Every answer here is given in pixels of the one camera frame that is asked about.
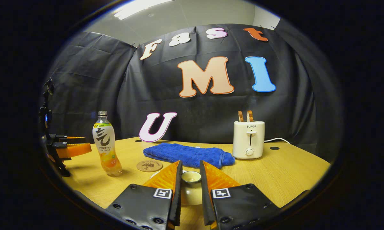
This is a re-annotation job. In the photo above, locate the white toaster cable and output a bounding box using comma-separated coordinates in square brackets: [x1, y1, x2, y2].
[264, 138, 291, 145]

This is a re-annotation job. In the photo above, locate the ceiling light panel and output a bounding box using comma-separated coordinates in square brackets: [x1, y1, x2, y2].
[114, 0, 173, 20]

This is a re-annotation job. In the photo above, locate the blue towel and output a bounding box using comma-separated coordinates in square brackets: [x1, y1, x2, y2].
[143, 143, 235, 169]

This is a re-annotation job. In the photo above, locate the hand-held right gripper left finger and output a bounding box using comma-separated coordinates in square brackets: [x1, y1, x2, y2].
[106, 160, 183, 230]

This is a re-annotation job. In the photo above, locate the round cork coaster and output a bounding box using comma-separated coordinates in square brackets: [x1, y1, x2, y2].
[137, 160, 163, 173]

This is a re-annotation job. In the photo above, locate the white toaster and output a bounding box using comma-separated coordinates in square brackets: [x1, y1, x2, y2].
[232, 120, 265, 159]

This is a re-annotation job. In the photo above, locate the black backdrop cloth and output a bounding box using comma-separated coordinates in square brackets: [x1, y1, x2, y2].
[40, 24, 342, 163]

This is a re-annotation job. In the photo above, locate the clear plastic water bottle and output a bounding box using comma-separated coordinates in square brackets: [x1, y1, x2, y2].
[92, 111, 123, 177]

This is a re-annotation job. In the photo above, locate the cream porcelain teacup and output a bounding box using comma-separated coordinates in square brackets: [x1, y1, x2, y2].
[179, 180, 204, 206]

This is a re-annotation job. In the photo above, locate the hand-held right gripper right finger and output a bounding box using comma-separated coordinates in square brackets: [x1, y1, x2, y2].
[200, 160, 280, 230]

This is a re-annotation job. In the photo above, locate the cream porcelain saucer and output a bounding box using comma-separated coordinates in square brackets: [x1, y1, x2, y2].
[150, 170, 187, 180]

